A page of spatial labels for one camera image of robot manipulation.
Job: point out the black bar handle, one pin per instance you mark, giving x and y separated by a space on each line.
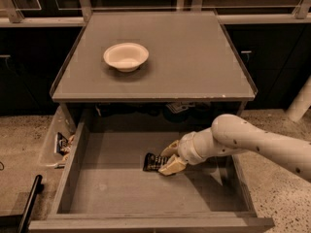
36 188

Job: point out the grey counter cabinet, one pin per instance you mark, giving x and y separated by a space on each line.
191 59

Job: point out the white paper bowl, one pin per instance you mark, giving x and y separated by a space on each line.
126 57

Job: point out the black rxbar chocolate wrapper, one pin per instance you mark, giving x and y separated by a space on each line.
153 162

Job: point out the open grey top drawer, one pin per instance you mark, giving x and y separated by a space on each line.
104 188

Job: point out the snack packets in bin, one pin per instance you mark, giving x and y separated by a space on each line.
62 145

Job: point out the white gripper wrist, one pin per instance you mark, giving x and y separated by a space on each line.
186 148

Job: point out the metal railing frame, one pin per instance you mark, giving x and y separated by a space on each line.
46 12

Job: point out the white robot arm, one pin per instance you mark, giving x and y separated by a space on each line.
231 134

